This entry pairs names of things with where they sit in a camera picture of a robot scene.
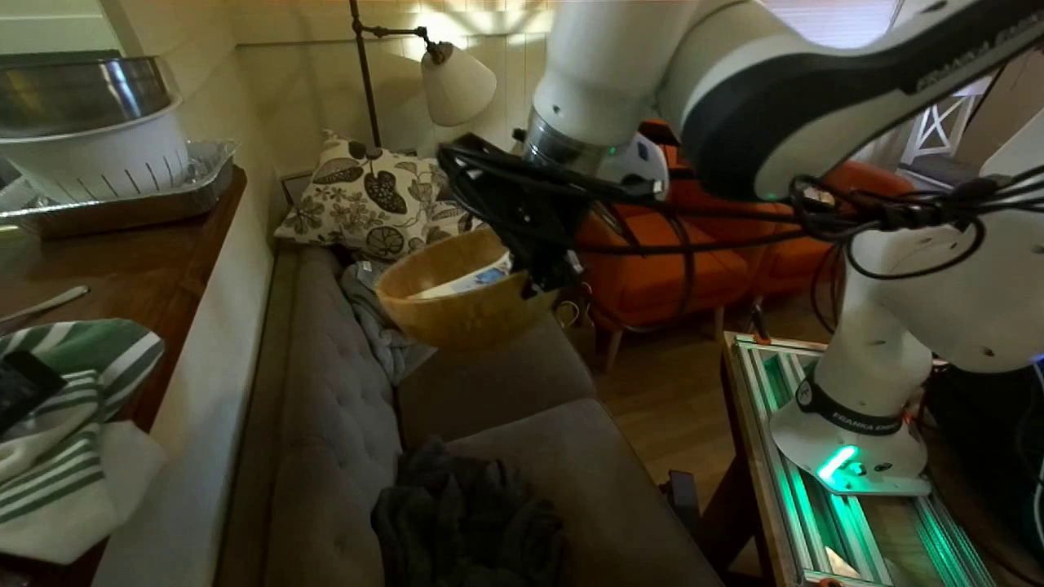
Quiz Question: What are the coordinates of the small black device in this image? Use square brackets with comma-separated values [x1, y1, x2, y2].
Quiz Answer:
[0, 346, 65, 431]

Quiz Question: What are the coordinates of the grey fabric sofa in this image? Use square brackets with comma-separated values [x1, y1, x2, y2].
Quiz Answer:
[207, 174, 726, 587]

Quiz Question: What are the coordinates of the metal dish rack tray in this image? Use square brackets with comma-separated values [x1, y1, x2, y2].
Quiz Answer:
[0, 138, 239, 237]

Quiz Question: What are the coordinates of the wooden counter top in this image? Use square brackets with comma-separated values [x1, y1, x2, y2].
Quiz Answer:
[0, 160, 252, 587]

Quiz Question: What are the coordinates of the paper booklet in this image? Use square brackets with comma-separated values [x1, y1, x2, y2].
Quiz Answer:
[417, 252, 515, 302]

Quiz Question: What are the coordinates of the floor lamp white shade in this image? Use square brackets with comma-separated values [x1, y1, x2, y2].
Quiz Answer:
[344, 0, 503, 151]

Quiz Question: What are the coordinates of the metal utensil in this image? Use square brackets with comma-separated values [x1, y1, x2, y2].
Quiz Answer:
[0, 285, 92, 334]

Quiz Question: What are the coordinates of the wooden bowl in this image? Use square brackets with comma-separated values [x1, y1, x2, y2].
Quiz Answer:
[373, 224, 548, 353]

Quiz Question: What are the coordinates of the dark grey crumpled blanket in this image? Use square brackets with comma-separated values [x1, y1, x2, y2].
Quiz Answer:
[367, 433, 573, 587]

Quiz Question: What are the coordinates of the light grey cloth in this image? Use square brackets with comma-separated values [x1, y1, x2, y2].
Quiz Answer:
[337, 259, 436, 386]

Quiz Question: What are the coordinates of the leaf patterned cushion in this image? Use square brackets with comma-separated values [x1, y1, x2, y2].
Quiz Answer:
[270, 129, 481, 265]

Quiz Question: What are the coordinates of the green white striped towel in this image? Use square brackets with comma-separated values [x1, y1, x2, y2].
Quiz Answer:
[0, 317, 169, 564]

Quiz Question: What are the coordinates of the aluminium frame robot table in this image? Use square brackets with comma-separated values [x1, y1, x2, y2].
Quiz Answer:
[715, 326, 1044, 587]

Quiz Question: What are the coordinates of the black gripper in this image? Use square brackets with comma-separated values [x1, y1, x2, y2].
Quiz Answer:
[435, 135, 597, 302]

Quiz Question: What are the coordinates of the steel pan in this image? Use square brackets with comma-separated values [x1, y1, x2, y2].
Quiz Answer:
[0, 49, 179, 140]

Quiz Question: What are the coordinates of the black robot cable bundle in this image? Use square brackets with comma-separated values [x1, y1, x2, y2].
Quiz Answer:
[785, 160, 1044, 285]

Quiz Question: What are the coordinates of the orange armchair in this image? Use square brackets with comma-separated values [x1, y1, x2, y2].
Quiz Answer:
[563, 117, 918, 337]

